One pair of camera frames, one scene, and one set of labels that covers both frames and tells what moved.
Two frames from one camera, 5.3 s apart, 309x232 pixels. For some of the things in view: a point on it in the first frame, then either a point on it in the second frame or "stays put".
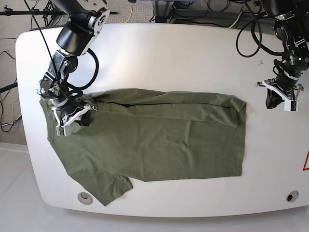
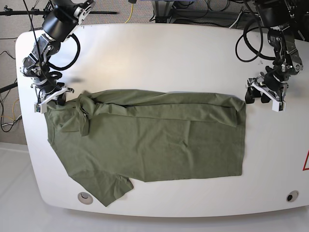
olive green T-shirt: [147, 136] stays put
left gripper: [67, 113] -> [46, 91]
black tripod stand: [49, 13] stays put
